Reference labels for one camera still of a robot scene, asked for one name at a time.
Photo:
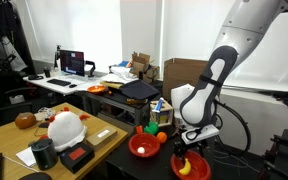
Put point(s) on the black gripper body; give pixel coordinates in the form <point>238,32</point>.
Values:
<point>192,146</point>

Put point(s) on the yellow toy banana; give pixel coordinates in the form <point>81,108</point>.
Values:
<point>185,167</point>

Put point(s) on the red plastic bowl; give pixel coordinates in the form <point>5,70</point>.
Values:
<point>149,141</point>
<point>200,168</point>

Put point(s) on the small white ball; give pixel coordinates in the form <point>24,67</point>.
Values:
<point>140,150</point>

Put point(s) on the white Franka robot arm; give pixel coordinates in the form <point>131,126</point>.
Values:
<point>244,33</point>

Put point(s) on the orange toy basketball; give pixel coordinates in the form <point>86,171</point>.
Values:
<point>161,137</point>

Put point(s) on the green plastic toy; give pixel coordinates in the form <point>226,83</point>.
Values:
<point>151,128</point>

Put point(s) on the orange bowl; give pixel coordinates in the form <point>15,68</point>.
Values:
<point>96,89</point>

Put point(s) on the white plush chicken toy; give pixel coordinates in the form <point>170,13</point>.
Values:
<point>65,130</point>

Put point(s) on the brown toy football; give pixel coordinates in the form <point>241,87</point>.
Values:
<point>25,120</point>

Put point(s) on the wooden shape sorter box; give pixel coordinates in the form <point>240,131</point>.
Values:
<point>164,115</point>

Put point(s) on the small orange block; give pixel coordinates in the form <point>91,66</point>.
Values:
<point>139,129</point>

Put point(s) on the blue and white tube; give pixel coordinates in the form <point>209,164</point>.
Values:
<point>158,105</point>

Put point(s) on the large cardboard box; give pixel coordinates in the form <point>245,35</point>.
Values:
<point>184,73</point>

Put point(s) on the small brown cardboard box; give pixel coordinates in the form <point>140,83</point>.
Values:
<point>100,137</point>

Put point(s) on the black metal bench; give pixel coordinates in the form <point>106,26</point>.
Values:
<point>117,100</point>

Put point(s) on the black clamp stand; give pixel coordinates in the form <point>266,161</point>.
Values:
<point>284,156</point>

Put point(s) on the tiny orange ball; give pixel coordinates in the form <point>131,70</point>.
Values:
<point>110,92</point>

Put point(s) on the small open cardboard box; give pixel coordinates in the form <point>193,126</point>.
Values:
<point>144,66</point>

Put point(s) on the tan flat package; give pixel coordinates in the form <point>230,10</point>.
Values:
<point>110,85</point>

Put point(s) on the white plastic bag pile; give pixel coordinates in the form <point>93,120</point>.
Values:
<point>120,73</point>

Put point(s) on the black box with red label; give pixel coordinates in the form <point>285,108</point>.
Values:
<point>76,156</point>

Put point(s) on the blue pack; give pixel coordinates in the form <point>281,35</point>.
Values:
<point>124,63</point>

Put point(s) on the white desk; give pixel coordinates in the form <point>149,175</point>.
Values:
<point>80,85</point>

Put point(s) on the black computer mouse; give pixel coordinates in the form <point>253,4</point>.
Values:
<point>35,176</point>
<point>72,85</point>

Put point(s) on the black cylinder speaker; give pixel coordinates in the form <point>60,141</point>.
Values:
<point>44,155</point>

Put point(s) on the small black device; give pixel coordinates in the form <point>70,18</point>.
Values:
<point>44,125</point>

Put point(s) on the clear plastic container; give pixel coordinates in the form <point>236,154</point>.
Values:
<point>46,113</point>

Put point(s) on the computer monitor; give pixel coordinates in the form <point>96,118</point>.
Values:
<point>72,62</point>

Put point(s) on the white paper sheet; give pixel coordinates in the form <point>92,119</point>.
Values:
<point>25,156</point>

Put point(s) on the black cup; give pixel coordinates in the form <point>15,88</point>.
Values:
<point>47,72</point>

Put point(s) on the black tripod stand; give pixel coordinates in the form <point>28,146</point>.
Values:
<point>57,56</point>

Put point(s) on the black pouch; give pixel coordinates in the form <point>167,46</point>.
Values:
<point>35,77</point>

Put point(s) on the white container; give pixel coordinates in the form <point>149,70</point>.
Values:
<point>16,99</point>

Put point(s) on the wooden table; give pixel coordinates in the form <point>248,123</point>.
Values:
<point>4,140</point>

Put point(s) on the black office chair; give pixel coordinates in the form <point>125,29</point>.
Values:
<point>4,110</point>

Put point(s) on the dark hanging jackets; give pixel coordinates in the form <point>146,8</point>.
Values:
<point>4,33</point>

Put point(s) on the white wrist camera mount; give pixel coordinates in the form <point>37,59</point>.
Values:
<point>202,133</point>

